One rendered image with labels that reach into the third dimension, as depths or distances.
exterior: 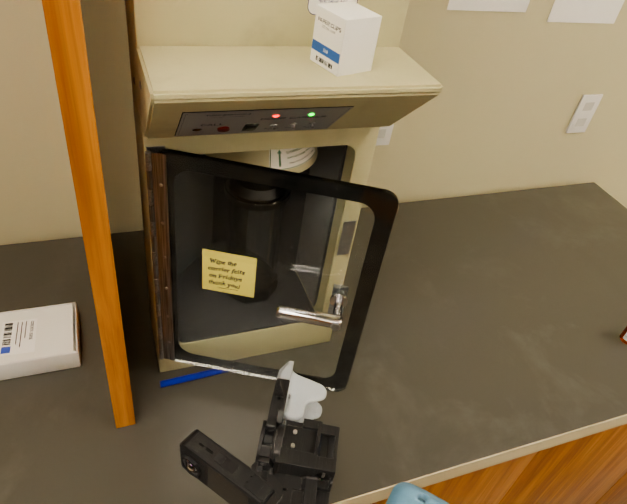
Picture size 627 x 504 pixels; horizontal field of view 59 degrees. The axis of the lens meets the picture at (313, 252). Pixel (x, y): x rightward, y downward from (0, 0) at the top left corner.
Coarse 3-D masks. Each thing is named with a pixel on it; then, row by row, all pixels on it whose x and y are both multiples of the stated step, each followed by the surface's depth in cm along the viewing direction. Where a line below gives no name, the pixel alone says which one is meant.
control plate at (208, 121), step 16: (192, 112) 56; (208, 112) 56; (224, 112) 57; (240, 112) 58; (256, 112) 59; (272, 112) 60; (288, 112) 60; (304, 112) 61; (320, 112) 62; (336, 112) 63; (192, 128) 61; (208, 128) 62; (240, 128) 64; (256, 128) 65; (272, 128) 66; (288, 128) 67; (304, 128) 68; (320, 128) 69
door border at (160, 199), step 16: (160, 160) 66; (160, 176) 68; (160, 192) 69; (160, 208) 71; (160, 224) 73; (160, 240) 75; (160, 256) 76; (160, 272) 78; (160, 288) 81; (160, 304) 83; (160, 320) 85
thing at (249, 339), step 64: (192, 192) 69; (256, 192) 68; (320, 192) 66; (384, 192) 65; (192, 256) 76; (256, 256) 74; (320, 256) 73; (384, 256) 72; (192, 320) 84; (256, 320) 82
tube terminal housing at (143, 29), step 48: (144, 0) 56; (192, 0) 58; (240, 0) 59; (288, 0) 61; (384, 0) 65; (144, 144) 66; (192, 144) 69; (240, 144) 71; (288, 144) 73; (336, 144) 76; (144, 192) 75
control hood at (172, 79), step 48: (144, 48) 58; (192, 48) 60; (240, 48) 62; (288, 48) 64; (384, 48) 68; (144, 96) 57; (192, 96) 52; (240, 96) 54; (288, 96) 56; (336, 96) 58; (384, 96) 60; (432, 96) 63
